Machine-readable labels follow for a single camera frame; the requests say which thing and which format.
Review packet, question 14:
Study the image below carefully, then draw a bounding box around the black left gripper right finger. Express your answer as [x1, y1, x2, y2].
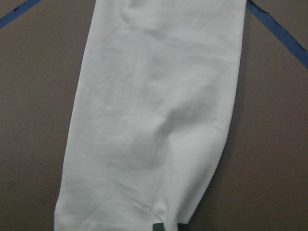
[177, 223, 189, 231]

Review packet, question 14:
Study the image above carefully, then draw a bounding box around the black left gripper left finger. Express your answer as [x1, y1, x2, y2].
[153, 223, 165, 231]

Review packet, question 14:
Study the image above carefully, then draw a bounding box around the cream long-sleeve cat shirt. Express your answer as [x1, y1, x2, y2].
[54, 0, 246, 231]

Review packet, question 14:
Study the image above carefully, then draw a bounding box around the brown paper table cover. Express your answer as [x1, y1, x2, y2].
[0, 0, 308, 231]

